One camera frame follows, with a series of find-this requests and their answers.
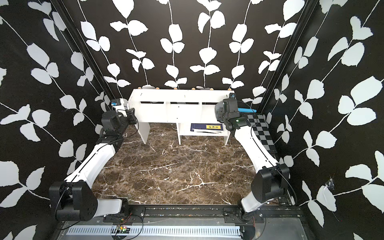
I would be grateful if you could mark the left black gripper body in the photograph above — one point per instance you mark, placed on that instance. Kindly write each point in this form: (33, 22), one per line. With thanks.
(125, 122)

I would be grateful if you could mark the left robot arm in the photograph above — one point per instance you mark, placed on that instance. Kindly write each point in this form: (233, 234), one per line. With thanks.
(73, 198)

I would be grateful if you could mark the dark blue book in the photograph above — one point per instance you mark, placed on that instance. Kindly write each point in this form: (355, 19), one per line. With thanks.
(206, 128)

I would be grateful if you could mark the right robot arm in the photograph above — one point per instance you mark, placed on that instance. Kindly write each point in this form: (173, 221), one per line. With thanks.
(271, 179)

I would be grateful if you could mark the small circuit board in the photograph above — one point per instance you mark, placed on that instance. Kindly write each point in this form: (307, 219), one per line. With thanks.
(122, 230)

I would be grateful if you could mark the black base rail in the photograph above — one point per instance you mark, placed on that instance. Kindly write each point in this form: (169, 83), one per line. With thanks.
(232, 214)

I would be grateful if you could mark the black white checkerboard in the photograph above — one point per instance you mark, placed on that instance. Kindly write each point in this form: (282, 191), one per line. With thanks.
(261, 131)

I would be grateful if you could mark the white perforated strip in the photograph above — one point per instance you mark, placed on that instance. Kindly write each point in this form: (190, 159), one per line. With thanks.
(167, 231)

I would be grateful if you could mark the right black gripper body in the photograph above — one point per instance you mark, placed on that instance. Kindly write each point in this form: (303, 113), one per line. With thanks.
(221, 116)

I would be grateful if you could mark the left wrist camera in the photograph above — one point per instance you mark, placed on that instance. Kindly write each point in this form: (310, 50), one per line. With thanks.
(119, 104)

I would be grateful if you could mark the white wooden bookshelf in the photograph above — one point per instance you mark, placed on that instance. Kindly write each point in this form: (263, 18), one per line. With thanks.
(180, 107)

